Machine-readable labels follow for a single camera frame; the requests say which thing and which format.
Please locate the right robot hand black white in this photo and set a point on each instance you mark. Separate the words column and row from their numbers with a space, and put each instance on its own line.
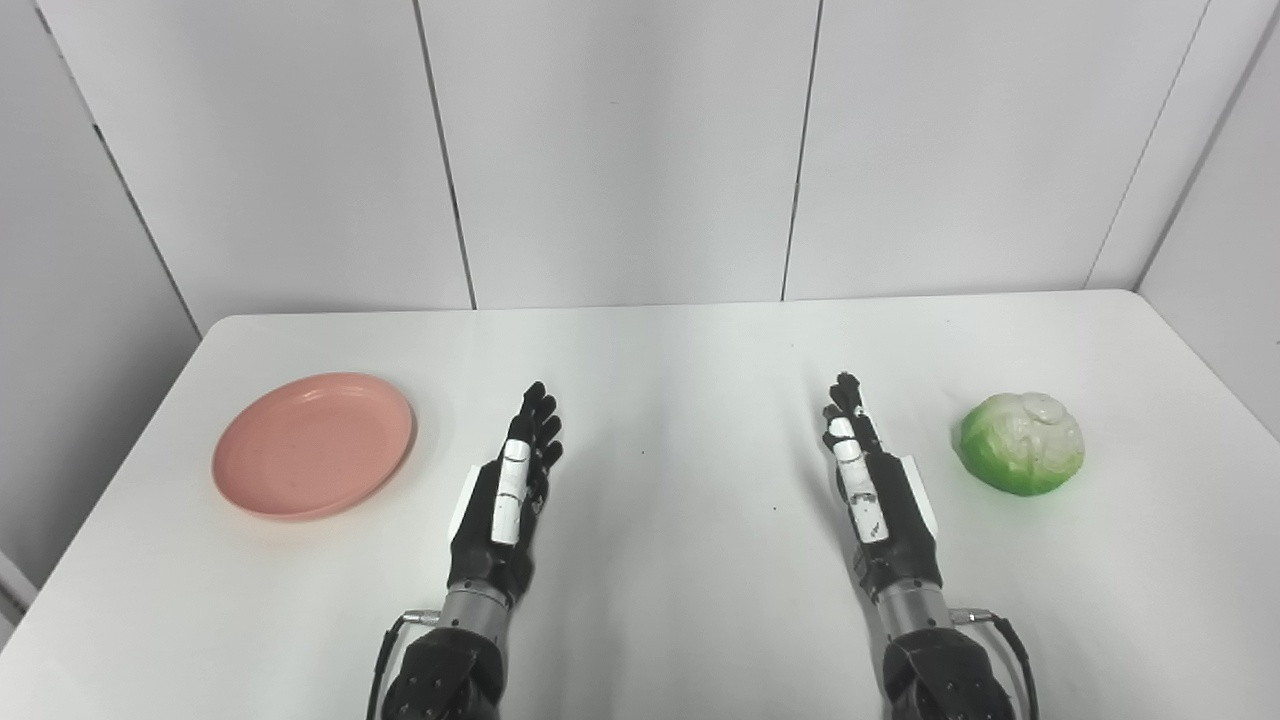
column 880, row 510

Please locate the pink plate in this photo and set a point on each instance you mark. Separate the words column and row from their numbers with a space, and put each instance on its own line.
column 313, row 445

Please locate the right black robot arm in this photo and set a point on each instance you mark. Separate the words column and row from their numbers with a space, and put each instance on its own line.
column 935, row 660

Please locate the green white cabbage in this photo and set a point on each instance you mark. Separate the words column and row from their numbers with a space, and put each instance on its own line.
column 1022, row 443

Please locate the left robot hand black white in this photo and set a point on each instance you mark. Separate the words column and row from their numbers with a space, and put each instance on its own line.
column 505, row 505

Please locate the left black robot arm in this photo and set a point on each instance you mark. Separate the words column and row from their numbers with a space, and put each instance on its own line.
column 450, row 660

